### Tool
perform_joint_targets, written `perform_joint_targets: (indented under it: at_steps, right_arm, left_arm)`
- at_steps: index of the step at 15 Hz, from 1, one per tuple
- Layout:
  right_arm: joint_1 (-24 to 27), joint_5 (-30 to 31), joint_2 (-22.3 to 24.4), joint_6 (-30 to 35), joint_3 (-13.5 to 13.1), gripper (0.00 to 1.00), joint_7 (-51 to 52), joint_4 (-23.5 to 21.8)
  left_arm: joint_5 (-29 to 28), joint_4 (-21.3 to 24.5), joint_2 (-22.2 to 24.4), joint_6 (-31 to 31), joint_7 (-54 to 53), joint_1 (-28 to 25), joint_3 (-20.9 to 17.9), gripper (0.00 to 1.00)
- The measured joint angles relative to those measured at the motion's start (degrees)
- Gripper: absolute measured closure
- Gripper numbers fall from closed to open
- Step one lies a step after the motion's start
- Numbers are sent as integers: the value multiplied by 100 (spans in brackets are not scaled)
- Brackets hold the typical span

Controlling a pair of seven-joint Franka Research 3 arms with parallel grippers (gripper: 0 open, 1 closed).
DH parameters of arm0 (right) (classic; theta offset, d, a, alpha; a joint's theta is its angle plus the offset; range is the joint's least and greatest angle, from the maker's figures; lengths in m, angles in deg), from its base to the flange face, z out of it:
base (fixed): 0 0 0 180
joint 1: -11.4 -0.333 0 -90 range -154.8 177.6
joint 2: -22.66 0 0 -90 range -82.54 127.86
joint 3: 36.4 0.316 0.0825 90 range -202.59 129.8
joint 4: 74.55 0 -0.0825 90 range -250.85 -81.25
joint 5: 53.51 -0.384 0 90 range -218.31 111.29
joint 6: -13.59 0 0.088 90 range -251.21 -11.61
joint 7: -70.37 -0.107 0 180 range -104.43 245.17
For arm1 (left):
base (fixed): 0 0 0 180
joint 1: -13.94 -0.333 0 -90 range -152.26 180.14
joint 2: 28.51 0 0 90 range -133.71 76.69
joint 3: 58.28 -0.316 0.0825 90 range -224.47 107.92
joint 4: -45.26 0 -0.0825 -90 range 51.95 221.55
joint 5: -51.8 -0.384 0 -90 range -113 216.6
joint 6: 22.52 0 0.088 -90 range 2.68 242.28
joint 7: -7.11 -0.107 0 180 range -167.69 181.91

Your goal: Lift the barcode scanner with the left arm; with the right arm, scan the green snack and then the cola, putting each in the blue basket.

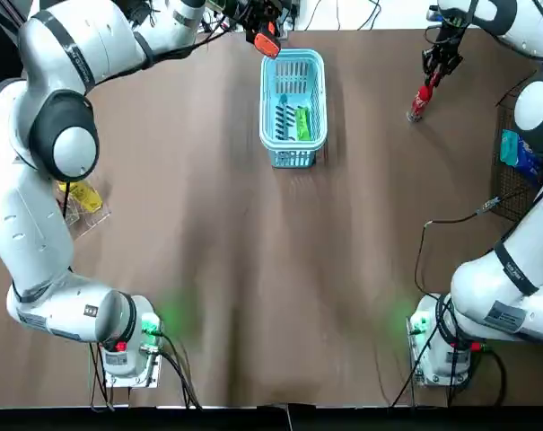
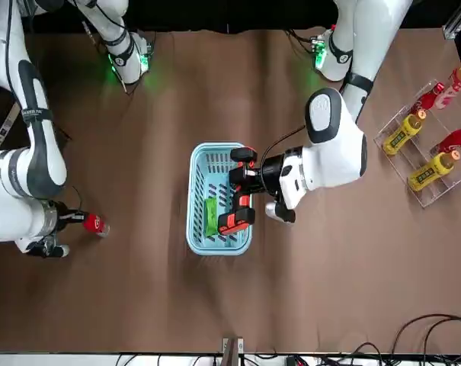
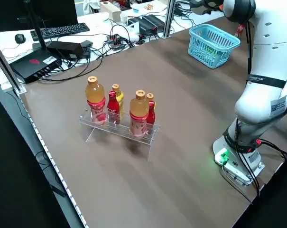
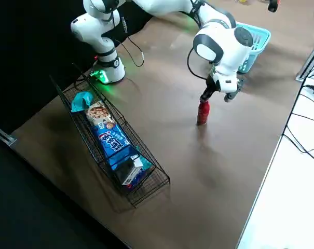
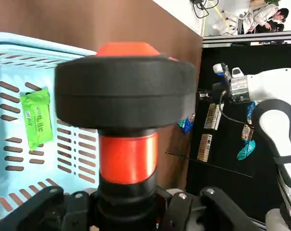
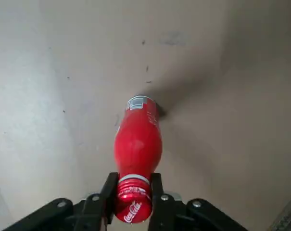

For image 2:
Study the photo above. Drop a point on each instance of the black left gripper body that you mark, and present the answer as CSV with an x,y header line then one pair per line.
x,y
270,175

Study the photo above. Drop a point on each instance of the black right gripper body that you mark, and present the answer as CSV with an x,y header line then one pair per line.
x,y
63,217

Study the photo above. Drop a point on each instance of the red cola bottle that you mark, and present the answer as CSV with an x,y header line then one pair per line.
x,y
453,139
430,97
95,224

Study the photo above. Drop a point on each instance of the green snack packet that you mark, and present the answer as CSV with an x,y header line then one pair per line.
x,y
212,217

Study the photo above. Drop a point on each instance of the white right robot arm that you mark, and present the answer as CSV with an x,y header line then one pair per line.
x,y
39,160

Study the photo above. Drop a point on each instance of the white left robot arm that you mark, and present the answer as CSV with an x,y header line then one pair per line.
x,y
329,152

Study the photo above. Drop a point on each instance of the light blue plastic basket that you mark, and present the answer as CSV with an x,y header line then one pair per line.
x,y
215,248

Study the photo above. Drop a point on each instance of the clear acrylic shelf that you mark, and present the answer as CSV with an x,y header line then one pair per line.
x,y
399,162

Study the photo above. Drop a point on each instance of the yellow drink bottle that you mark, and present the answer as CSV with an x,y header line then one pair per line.
x,y
432,171
401,135

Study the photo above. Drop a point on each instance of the white desk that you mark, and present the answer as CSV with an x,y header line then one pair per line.
x,y
62,360

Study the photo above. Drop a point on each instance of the juice bottle pink label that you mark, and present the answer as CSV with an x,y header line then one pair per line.
x,y
456,85

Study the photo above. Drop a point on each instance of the aluminium frame post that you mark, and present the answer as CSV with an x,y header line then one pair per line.
x,y
232,352

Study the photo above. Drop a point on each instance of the aluminium frame rail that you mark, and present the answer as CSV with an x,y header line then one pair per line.
x,y
458,21

